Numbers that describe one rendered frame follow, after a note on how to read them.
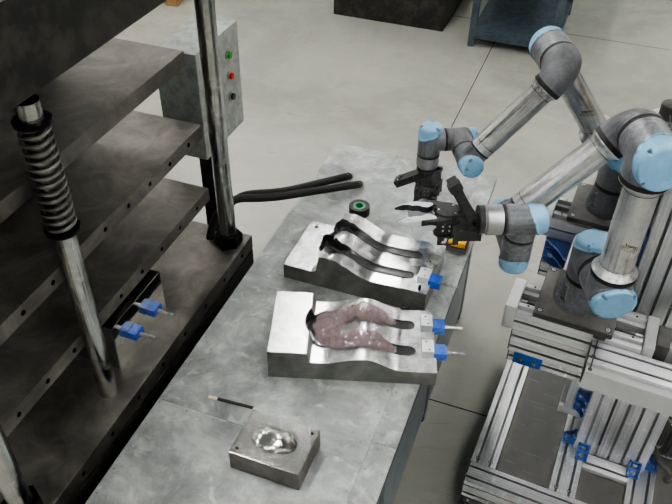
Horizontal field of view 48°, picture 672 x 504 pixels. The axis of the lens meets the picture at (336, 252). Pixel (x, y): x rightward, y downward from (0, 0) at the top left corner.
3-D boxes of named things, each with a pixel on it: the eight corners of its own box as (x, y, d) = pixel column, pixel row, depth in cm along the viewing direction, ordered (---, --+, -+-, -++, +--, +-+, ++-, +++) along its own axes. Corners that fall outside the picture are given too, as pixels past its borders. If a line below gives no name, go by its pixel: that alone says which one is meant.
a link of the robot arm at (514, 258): (521, 248, 198) (528, 215, 191) (531, 277, 190) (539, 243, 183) (491, 249, 198) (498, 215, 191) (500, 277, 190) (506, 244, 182)
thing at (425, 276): (458, 288, 248) (460, 276, 244) (454, 298, 244) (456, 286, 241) (420, 278, 251) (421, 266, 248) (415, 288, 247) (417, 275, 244)
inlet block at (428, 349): (463, 353, 230) (465, 341, 227) (464, 365, 227) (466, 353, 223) (420, 351, 231) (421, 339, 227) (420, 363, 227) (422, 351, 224)
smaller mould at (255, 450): (320, 445, 207) (320, 430, 203) (299, 490, 197) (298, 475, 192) (254, 424, 213) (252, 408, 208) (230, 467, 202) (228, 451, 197)
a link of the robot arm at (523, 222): (546, 243, 183) (553, 216, 177) (501, 244, 182) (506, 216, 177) (538, 223, 189) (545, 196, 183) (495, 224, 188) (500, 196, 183)
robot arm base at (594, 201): (632, 200, 257) (640, 176, 250) (626, 224, 246) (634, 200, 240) (587, 189, 261) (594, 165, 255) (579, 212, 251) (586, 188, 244)
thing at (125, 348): (166, 311, 249) (159, 271, 238) (121, 369, 229) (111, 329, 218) (40, 274, 262) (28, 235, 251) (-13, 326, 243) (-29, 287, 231)
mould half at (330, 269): (443, 265, 266) (447, 235, 257) (423, 314, 247) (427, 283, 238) (311, 233, 279) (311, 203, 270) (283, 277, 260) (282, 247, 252)
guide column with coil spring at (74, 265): (139, 453, 246) (44, 96, 162) (130, 466, 242) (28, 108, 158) (124, 448, 247) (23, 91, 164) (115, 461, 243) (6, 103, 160)
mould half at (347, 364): (431, 323, 244) (435, 298, 237) (435, 385, 224) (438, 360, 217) (278, 315, 246) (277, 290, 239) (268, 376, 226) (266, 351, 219)
